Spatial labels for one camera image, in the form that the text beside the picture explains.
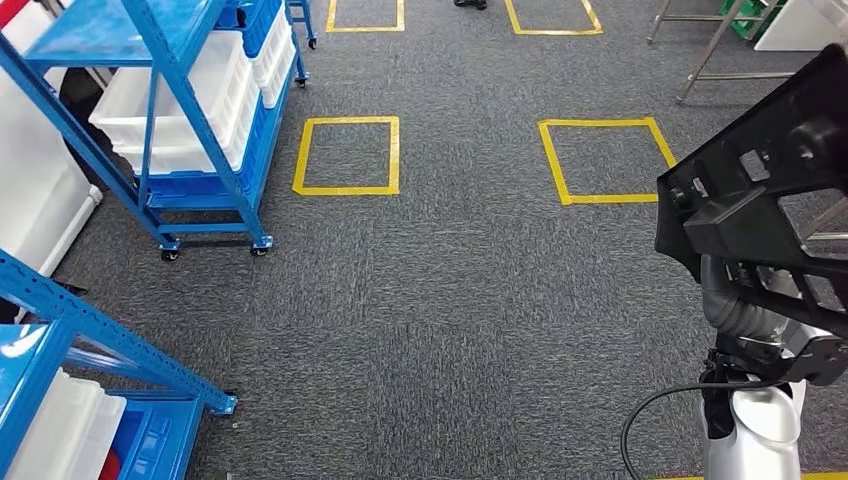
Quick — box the black plastic frame part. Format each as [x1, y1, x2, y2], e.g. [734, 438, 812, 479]
[654, 42, 848, 339]

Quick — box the blue shelf rack with casters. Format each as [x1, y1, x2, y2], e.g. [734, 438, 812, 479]
[0, 0, 311, 263]
[284, 0, 319, 51]

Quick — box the blue metal shelf rack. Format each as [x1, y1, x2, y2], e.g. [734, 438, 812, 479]
[0, 248, 238, 480]

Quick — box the yellow floor tape square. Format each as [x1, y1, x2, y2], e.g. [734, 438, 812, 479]
[537, 117, 678, 207]
[504, 0, 604, 37]
[325, 0, 406, 34]

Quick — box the blue plastic bin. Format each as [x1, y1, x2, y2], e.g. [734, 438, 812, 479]
[109, 397, 207, 480]
[215, 0, 286, 58]
[135, 99, 273, 200]

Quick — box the white car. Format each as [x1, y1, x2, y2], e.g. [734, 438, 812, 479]
[0, 0, 134, 326]

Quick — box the green crate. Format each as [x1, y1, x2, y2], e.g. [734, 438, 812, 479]
[718, 0, 790, 42]

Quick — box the white panel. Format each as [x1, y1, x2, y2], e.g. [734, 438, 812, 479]
[753, 0, 848, 54]

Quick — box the red barrier belt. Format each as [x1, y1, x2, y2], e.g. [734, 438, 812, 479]
[0, 0, 32, 29]

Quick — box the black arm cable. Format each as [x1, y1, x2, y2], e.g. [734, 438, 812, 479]
[620, 378, 783, 480]

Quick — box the grey metal frame table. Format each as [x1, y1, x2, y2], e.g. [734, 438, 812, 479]
[647, 0, 819, 106]

